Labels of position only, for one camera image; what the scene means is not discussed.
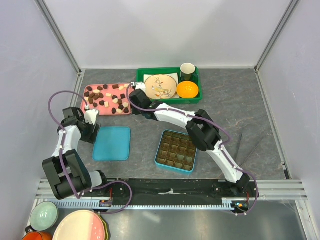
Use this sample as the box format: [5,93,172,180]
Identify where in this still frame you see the brown plastic chocolate insert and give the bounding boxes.
[156,131,196,170]

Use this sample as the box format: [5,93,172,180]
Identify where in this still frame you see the blue tin lid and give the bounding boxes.
[92,126,131,162]

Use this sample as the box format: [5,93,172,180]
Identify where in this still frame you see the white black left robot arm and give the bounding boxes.
[42,107,110,200]

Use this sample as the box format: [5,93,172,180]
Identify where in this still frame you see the green mug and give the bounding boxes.
[180,63,199,82]

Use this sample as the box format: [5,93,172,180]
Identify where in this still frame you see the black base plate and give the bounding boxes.
[84,178,257,200]

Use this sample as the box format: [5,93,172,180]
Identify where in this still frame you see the aluminium frame rail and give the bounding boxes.
[34,0,82,75]

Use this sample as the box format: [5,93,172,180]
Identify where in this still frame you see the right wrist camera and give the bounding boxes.
[131,82,146,91]

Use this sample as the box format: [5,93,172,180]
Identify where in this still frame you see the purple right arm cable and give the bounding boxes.
[126,83,258,217]

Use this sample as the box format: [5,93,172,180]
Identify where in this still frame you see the slotted cable duct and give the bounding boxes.
[46,198,236,212]

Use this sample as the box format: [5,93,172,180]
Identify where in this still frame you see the blue chocolate tin box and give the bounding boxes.
[154,129,198,173]

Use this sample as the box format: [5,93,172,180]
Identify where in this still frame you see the green plastic crate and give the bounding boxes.
[136,67,203,104]

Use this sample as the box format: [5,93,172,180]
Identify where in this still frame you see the orange red mug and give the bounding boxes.
[22,226,53,240]

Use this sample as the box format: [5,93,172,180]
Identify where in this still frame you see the metal tongs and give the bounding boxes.
[235,131,264,167]

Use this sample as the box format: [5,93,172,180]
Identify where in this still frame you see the yellow bowl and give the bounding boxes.
[176,81,199,99]

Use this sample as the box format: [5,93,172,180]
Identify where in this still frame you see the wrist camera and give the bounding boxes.
[131,82,146,91]
[84,109,100,125]

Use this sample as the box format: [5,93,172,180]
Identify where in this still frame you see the pink chocolate tray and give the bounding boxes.
[83,83,132,116]

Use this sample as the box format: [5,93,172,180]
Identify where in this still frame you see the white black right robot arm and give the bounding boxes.
[128,89,250,197]

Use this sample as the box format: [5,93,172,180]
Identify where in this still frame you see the pink white plate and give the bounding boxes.
[52,210,109,240]

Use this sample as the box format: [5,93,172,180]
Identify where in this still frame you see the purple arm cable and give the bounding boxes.
[47,90,133,215]
[126,83,258,217]

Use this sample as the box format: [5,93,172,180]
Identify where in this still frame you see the decorated ceramic plate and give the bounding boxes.
[144,74,177,100]

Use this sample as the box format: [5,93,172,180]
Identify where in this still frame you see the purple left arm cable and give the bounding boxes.
[47,90,133,215]

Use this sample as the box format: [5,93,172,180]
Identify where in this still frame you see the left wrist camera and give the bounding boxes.
[84,109,100,125]

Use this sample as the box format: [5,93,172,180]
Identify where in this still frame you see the pale green bowl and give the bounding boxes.
[30,201,59,231]

